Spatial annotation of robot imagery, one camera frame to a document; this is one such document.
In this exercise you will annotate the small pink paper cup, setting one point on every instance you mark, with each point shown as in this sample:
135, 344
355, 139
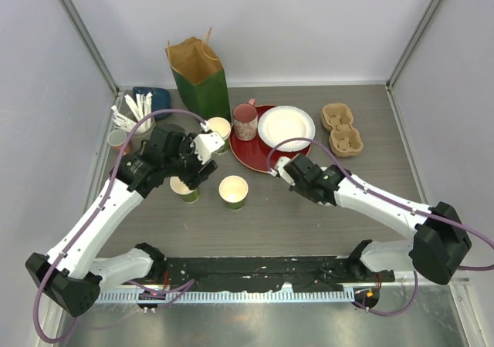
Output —
116, 140

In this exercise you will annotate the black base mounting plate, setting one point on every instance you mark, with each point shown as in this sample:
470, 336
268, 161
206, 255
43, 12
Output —
263, 274

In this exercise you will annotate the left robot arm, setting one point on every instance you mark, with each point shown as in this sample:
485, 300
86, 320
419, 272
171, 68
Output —
71, 274

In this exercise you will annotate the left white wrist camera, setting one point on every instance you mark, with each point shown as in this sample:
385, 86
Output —
207, 143

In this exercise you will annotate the blue cloth pouch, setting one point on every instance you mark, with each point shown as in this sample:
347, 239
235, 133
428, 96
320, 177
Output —
161, 98

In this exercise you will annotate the green brown paper bag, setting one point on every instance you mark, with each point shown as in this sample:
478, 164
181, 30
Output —
200, 77

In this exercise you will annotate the red round tray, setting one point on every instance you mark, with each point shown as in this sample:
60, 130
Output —
253, 153

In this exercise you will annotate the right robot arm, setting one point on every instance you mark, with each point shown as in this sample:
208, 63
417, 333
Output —
434, 244

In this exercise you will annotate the green paper cups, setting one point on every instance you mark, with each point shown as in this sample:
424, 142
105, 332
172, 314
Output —
223, 127

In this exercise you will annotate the white paper plate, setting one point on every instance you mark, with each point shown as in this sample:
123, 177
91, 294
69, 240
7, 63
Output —
286, 122

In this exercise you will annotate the green paper cup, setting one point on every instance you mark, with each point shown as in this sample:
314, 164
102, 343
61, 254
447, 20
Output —
181, 189
233, 190

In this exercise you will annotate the pink floral mug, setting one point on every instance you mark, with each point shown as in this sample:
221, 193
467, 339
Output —
245, 120

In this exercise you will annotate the brown cardboard cup carrier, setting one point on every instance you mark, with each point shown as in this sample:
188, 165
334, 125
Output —
344, 139

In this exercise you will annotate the white plastic cutlery bundle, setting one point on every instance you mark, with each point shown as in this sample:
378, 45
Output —
140, 106

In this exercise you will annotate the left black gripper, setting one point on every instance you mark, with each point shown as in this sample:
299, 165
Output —
199, 173

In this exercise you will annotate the white slotted cable duct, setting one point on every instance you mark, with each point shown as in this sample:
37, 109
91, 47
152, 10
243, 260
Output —
286, 294

